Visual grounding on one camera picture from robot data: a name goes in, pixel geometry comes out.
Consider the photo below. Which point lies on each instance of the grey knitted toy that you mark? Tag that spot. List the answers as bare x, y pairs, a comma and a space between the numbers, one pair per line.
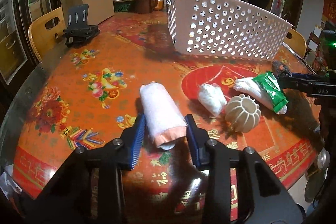
281, 69

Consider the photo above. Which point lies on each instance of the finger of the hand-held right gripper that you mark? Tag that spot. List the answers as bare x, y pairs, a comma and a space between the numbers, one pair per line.
299, 82

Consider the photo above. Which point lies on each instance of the green white tissue packet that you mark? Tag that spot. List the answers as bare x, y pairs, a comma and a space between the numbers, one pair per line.
267, 92

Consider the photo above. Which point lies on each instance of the orange floral tablecloth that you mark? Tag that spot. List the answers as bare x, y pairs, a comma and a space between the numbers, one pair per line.
147, 98

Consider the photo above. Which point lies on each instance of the brown ceramic mug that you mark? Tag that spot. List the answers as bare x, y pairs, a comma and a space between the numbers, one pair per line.
143, 1

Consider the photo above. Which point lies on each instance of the black folding phone stand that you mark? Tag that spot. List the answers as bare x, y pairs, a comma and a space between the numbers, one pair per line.
78, 27

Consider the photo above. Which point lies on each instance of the glass jar with orange content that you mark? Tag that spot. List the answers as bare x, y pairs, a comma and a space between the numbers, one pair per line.
159, 2

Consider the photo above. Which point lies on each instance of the wooden chair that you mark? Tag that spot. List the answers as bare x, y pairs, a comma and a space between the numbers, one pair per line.
296, 41
43, 29

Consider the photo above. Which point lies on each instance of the white perforated plastic basket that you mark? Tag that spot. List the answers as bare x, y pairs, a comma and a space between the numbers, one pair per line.
224, 26

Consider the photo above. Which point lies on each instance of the cream ribbed hollow ball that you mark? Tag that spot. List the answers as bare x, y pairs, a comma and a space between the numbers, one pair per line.
242, 113

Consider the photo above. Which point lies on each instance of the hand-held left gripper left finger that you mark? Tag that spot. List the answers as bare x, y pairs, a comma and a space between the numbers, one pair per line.
139, 134

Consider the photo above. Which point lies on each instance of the pink white towel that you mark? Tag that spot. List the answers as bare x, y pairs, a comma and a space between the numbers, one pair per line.
162, 115

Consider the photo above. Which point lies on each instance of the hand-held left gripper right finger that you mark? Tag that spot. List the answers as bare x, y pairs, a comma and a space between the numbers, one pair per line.
191, 134

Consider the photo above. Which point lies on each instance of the white plastic bag bundle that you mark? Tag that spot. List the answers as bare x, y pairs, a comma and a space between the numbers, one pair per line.
212, 98

